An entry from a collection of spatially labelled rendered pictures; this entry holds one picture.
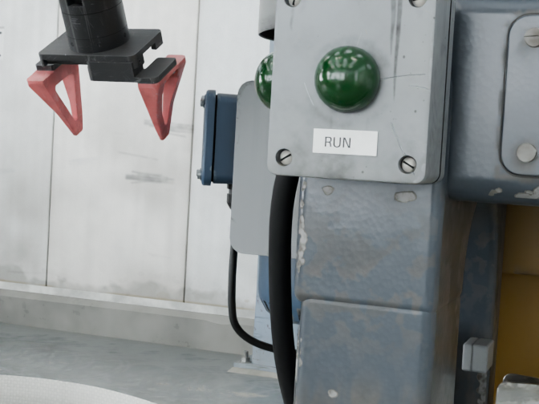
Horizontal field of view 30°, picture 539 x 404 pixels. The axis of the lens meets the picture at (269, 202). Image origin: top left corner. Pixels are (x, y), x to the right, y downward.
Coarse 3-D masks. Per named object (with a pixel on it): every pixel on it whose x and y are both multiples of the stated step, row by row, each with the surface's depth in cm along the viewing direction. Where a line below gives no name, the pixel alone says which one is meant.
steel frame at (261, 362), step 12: (264, 312) 559; (264, 324) 559; (264, 336) 559; (240, 360) 569; (252, 360) 562; (264, 360) 560; (240, 372) 559; (252, 372) 557; (264, 372) 555; (276, 372) 554
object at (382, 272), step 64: (512, 0) 48; (512, 64) 48; (448, 128) 49; (512, 128) 48; (320, 192) 51; (384, 192) 49; (448, 192) 49; (512, 192) 48; (320, 256) 51; (384, 256) 50; (448, 256) 51; (320, 320) 51; (384, 320) 50; (448, 320) 52; (320, 384) 51; (384, 384) 50; (448, 384) 54
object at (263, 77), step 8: (272, 56) 48; (264, 64) 48; (272, 64) 47; (256, 72) 48; (264, 72) 48; (272, 72) 47; (256, 80) 48; (264, 80) 48; (256, 88) 48; (264, 88) 48; (264, 96) 48; (264, 104) 48
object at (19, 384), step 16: (0, 384) 84; (16, 384) 84; (32, 384) 84; (48, 384) 83; (64, 384) 83; (80, 384) 82; (0, 400) 84; (16, 400) 84; (32, 400) 84; (48, 400) 84; (64, 400) 83; (80, 400) 82; (96, 400) 82; (112, 400) 81; (128, 400) 80; (144, 400) 78
